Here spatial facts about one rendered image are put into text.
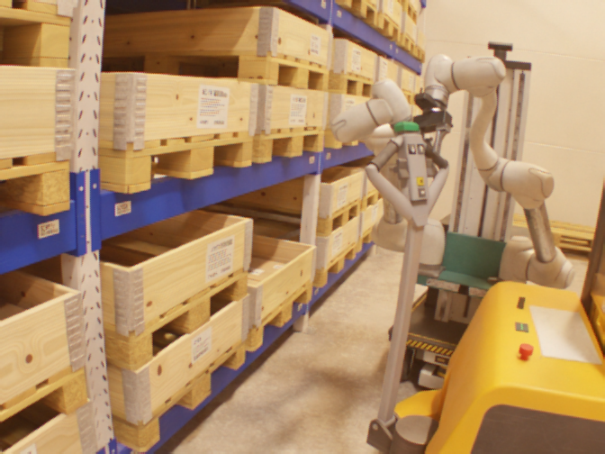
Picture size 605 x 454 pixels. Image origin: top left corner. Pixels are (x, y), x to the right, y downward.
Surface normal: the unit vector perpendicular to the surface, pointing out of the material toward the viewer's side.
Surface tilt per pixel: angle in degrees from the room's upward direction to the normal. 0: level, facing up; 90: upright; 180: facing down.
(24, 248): 90
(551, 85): 90
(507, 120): 90
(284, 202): 90
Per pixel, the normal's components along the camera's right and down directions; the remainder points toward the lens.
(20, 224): 0.92, 0.15
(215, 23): -0.38, 0.18
